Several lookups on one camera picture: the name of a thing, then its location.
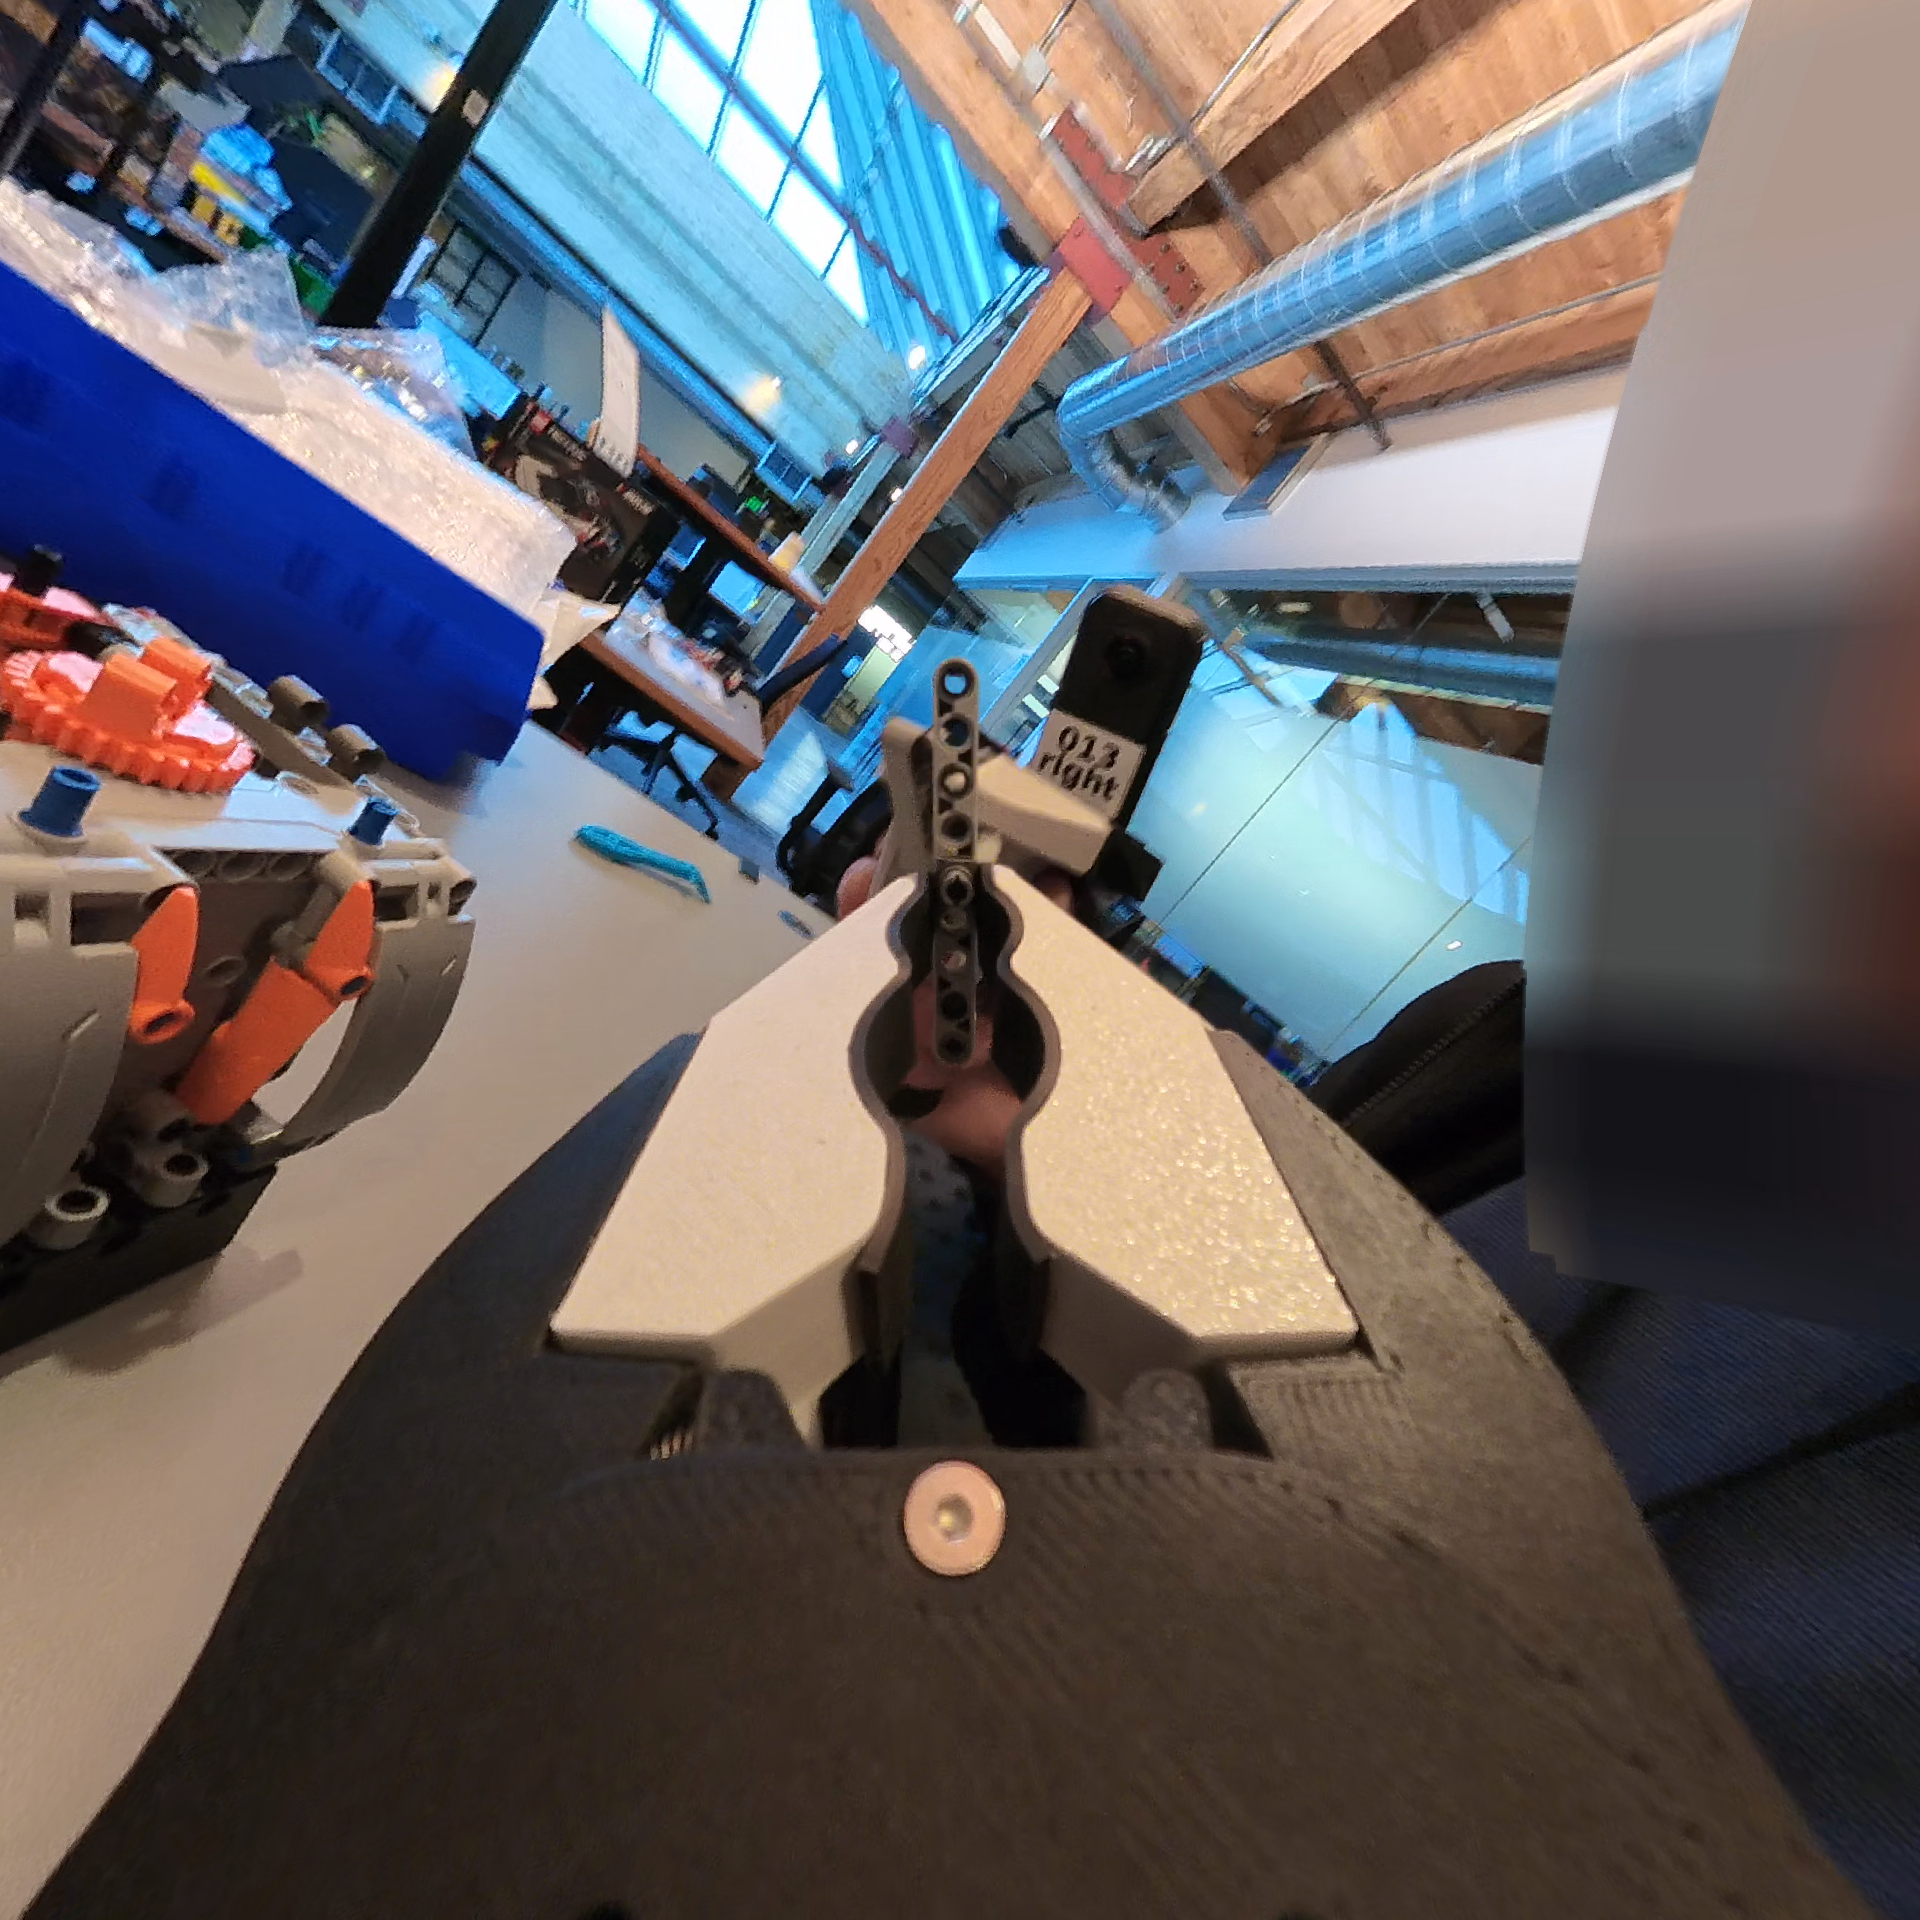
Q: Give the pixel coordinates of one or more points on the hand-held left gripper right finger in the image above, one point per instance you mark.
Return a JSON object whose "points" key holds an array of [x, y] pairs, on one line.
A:
{"points": [[1186, 1184]]}

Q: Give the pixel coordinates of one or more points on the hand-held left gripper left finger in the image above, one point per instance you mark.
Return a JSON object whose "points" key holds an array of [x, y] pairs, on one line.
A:
{"points": [[721, 1184]]}

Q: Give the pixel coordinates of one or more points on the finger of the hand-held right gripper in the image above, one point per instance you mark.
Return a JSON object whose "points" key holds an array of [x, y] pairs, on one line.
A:
{"points": [[1050, 811], [907, 797]]}

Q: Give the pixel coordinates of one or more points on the light grey toy beam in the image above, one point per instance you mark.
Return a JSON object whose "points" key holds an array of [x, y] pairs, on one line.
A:
{"points": [[956, 869]]}

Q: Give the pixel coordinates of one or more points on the person's right hand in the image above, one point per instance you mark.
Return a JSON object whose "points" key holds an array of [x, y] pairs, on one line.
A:
{"points": [[967, 1102]]}

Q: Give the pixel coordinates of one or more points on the black office chair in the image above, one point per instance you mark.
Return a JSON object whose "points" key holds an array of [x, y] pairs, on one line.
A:
{"points": [[662, 751]]}

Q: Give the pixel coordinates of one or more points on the wooden desk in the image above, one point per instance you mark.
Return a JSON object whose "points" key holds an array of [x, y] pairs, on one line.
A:
{"points": [[721, 510], [675, 692]]}

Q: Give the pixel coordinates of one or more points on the teal plastic tool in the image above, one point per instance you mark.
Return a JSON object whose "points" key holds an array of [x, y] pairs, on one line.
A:
{"points": [[646, 859]]}

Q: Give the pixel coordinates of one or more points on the black toy box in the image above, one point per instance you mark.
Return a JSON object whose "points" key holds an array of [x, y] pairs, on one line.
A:
{"points": [[586, 495]]}

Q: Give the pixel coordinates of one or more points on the white paper sign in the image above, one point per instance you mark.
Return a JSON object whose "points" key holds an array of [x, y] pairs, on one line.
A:
{"points": [[621, 387]]}

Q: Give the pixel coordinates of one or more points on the grey orange toy brick vehicle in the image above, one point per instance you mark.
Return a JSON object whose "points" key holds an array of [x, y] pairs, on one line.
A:
{"points": [[182, 960]]}

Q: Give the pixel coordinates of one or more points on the clear plastic wrap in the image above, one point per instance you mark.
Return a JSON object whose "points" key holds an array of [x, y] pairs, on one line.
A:
{"points": [[421, 452]]}

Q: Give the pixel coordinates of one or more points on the person's blue jeans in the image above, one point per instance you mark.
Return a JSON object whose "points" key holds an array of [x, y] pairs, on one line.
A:
{"points": [[1725, 1501]]}

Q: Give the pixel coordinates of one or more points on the blue plastic bin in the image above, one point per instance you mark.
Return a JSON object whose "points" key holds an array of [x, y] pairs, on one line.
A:
{"points": [[270, 524]]}

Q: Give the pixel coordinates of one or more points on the black steel pillar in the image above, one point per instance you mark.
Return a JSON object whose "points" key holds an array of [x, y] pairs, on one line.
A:
{"points": [[436, 150]]}

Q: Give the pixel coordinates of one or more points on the silver air duct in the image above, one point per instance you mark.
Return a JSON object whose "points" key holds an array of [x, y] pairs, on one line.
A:
{"points": [[1396, 242], [1412, 662]]}

